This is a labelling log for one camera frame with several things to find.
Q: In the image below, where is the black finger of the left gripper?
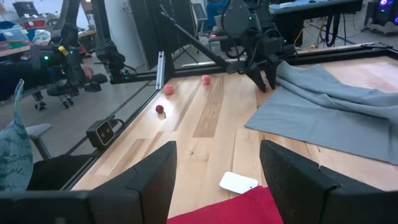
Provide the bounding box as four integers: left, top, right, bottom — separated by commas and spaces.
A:
246, 63, 268, 93
264, 58, 280, 91

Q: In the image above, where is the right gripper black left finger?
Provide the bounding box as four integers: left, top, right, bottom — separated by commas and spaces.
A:
0, 140, 178, 224

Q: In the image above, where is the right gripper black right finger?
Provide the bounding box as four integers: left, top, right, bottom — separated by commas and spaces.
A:
259, 139, 398, 224

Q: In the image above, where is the dark red toy cherry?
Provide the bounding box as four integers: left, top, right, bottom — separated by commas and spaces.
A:
155, 104, 167, 119

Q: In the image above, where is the black table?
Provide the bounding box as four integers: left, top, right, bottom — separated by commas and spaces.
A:
269, 0, 364, 47

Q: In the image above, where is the black office chair seat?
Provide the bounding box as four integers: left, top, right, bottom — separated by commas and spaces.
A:
27, 153, 91, 191

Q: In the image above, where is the grey cloth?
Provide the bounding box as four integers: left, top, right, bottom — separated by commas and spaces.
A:
244, 60, 398, 166

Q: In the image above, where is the person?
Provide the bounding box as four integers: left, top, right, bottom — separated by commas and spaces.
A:
205, 0, 230, 30
0, 60, 95, 102

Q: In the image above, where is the small white rectangular card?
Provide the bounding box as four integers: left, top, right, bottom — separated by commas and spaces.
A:
218, 171, 259, 195

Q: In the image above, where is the grey office chair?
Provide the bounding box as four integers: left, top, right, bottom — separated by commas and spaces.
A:
192, 2, 210, 35

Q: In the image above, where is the red cloth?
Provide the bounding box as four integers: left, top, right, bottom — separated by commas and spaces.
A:
166, 185, 284, 224

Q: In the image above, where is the grey chair armrest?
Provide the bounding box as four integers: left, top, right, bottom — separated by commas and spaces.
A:
25, 123, 53, 161

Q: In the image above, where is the teal artificial succulent plant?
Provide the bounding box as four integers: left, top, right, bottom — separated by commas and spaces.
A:
0, 78, 34, 192

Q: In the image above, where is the black panel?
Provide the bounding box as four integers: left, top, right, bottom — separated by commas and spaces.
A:
129, 0, 197, 71

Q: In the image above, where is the computer with purple lights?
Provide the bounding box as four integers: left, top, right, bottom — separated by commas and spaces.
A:
363, 0, 398, 35

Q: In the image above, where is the black wheeled chair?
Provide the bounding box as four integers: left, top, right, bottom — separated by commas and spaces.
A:
30, 73, 109, 111

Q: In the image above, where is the person's hand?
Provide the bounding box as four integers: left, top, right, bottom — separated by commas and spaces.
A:
81, 63, 95, 80

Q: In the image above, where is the cluttered wooden bench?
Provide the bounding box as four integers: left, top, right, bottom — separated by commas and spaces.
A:
0, 18, 98, 58

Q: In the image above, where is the black table-level camera box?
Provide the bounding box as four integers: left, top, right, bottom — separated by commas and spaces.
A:
85, 119, 116, 149

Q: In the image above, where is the silver metal bracket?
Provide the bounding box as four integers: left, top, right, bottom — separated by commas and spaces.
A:
155, 50, 165, 90

